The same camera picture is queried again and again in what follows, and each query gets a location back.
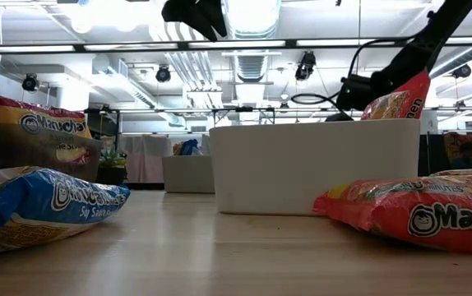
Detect patterned orange tapestry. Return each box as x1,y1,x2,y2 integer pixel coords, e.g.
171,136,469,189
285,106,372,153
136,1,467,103
443,132,472,165

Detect black right camera cable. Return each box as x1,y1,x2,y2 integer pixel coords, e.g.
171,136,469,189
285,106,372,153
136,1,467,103
291,36,410,106

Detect black ceiling spot lamp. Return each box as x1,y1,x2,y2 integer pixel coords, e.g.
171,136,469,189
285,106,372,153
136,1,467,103
21,73,39,92
294,51,317,82
155,65,172,84
451,63,472,80

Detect black aluminium rig frame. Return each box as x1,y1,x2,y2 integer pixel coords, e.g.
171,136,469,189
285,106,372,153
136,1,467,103
0,36,472,53

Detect white plastic bin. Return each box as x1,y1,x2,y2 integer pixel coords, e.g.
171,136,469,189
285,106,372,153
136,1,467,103
209,118,422,217

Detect potted succulent plant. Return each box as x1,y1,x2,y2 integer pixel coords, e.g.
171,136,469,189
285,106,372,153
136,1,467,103
95,137,129,186

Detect white draped cloth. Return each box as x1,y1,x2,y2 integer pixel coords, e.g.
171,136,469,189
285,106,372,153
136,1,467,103
118,134,175,184

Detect orange Maruchan ramen pack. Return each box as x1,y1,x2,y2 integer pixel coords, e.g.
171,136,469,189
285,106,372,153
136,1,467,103
360,69,432,121
312,174,472,255

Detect person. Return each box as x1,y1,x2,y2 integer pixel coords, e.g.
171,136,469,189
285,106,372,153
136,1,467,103
451,141,472,170

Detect translucent grey plastic bin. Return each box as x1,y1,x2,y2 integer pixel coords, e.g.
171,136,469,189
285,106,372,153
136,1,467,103
161,155,215,194

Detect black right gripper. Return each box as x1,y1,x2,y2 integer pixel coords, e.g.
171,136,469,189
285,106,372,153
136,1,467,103
325,68,405,123

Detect blue Maruchan ramen pack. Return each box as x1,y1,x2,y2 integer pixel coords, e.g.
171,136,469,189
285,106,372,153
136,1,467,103
173,138,201,156
0,165,132,257

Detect silver ribbed ceiling duct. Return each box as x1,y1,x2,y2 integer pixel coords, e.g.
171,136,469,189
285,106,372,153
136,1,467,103
223,0,282,83

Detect red Maruchan ramen pack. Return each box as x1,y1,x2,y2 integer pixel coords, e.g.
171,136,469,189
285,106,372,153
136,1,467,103
428,167,472,180
0,95,93,165

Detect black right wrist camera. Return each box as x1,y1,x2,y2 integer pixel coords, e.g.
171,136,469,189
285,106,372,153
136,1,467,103
336,75,375,112

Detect black framed background table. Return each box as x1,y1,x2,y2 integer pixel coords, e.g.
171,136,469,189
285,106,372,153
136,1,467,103
83,105,276,136

